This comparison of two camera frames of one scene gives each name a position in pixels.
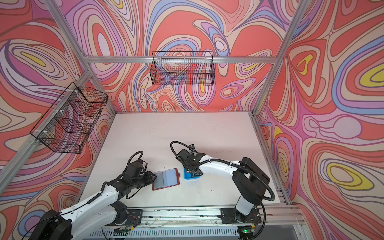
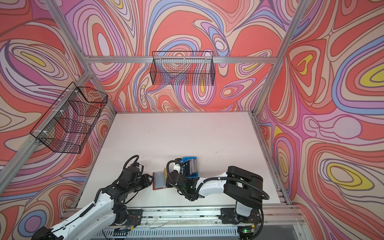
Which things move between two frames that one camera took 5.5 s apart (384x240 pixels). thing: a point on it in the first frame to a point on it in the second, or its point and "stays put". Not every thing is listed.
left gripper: [150, 177] stays put
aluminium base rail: [279, 222] stays put
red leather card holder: [166, 178] stays put
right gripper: [188, 169] to [169, 185]
